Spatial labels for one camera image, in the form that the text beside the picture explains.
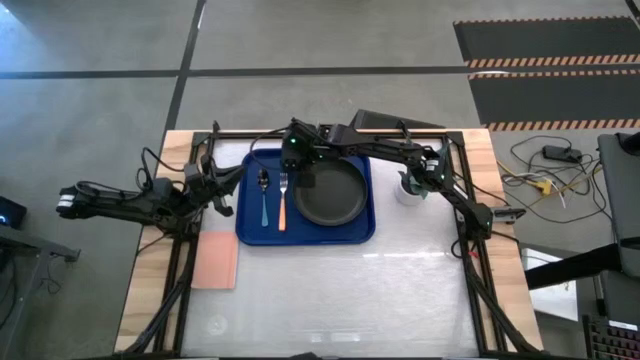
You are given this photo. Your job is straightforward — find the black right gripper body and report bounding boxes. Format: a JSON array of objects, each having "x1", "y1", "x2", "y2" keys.
[{"x1": 278, "y1": 121, "x2": 330, "y2": 172}]

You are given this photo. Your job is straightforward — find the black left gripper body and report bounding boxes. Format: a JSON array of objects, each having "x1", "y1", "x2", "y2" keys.
[{"x1": 183, "y1": 154, "x2": 222, "y2": 207}]

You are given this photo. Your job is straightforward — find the blue-handled metal spoon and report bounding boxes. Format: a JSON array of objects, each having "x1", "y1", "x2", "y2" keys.
[{"x1": 256, "y1": 167, "x2": 272, "y2": 228}]

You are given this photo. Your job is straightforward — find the dark grey round plate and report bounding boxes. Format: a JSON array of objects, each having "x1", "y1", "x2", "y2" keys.
[{"x1": 291, "y1": 160, "x2": 370, "y2": 228}]

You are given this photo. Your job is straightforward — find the orange-handled metal fork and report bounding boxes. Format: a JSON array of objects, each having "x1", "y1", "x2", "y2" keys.
[{"x1": 277, "y1": 171, "x2": 290, "y2": 233}]

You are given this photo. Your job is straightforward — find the blue plastic tray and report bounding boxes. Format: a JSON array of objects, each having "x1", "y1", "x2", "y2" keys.
[{"x1": 234, "y1": 147, "x2": 378, "y2": 248}]

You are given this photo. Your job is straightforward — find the pink cloth napkin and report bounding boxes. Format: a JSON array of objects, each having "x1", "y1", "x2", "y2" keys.
[{"x1": 190, "y1": 230, "x2": 240, "y2": 291}]

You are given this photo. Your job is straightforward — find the black flat floor board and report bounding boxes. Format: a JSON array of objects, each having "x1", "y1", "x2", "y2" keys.
[{"x1": 348, "y1": 108, "x2": 447, "y2": 132}]

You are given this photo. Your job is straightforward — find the white round plant pot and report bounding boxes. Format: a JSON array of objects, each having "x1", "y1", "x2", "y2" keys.
[{"x1": 394, "y1": 169, "x2": 427, "y2": 208}]

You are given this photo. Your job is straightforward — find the green snake plant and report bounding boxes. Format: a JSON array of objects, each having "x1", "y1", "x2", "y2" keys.
[{"x1": 398, "y1": 168, "x2": 432, "y2": 201}]

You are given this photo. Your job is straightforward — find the grey metal desk stand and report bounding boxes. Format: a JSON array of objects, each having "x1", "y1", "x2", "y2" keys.
[{"x1": 0, "y1": 223, "x2": 82, "y2": 347}]

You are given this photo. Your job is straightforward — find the black device with blue light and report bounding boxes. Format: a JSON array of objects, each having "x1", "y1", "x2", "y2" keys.
[{"x1": 0, "y1": 195, "x2": 29, "y2": 231}]

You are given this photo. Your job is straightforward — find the grey box on table edge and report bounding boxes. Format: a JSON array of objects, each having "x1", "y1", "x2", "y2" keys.
[{"x1": 491, "y1": 206, "x2": 528, "y2": 222}]

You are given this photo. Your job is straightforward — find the black power adapter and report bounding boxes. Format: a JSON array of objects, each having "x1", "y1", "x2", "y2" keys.
[{"x1": 542, "y1": 144, "x2": 584, "y2": 163}]

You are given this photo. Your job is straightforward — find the black orange-striped floor mat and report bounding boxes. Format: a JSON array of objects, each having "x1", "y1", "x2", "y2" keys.
[
  {"x1": 466, "y1": 68, "x2": 640, "y2": 133},
  {"x1": 451, "y1": 15, "x2": 640, "y2": 70}
]

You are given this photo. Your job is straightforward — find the white floor box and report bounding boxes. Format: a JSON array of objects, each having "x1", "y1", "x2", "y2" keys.
[{"x1": 519, "y1": 247, "x2": 580, "y2": 322}]

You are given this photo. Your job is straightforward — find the grey chair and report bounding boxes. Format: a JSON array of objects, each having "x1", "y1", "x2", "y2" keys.
[{"x1": 596, "y1": 129, "x2": 640, "y2": 280}]

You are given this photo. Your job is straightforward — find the black keyboard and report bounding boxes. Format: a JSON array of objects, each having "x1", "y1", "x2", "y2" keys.
[{"x1": 581, "y1": 313, "x2": 640, "y2": 360}]

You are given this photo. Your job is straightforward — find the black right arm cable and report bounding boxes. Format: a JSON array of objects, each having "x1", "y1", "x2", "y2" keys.
[{"x1": 248, "y1": 125, "x2": 292, "y2": 172}]

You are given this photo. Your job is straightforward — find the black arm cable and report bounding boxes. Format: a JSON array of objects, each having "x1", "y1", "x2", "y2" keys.
[
  {"x1": 136, "y1": 146, "x2": 174, "y2": 194},
  {"x1": 248, "y1": 125, "x2": 292, "y2": 172}
]

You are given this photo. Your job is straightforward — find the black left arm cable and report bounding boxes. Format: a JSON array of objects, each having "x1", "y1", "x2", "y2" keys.
[{"x1": 136, "y1": 146, "x2": 174, "y2": 194}]

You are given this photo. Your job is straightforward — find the yellow floor cable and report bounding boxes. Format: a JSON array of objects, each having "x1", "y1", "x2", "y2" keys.
[{"x1": 498, "y1": 162, "x2": 604, "y2": 197}]

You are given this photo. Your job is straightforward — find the black floor cables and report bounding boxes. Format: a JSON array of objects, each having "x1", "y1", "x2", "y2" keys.
[{"x1": 499, "y1": 133, "x2": 617, "y2": 225}]

